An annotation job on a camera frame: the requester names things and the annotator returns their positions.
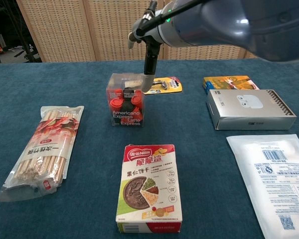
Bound transparent box red black capsules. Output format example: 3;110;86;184
106;72;147;127

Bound wicker folding screen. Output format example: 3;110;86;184
16;0;299;63

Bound red white wafer box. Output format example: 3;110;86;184
115;143;184;234

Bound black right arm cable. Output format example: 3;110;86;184
136;0;206;37

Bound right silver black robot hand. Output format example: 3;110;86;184
128;21;165;92

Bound bamboo chopsticks plastic pack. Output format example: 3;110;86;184
0;106;85;202

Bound black tripod stand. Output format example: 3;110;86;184
4;0;42;63

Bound orange small package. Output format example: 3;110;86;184
202;75;260;97

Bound blue felt table cloth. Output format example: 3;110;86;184
0;57;299;239

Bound razor yellow blister pack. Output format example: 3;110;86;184
142;76;184;95

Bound white earbuds box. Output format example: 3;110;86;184
205;89;297;130

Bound white pouch with barcode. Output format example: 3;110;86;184
226;134;299;239

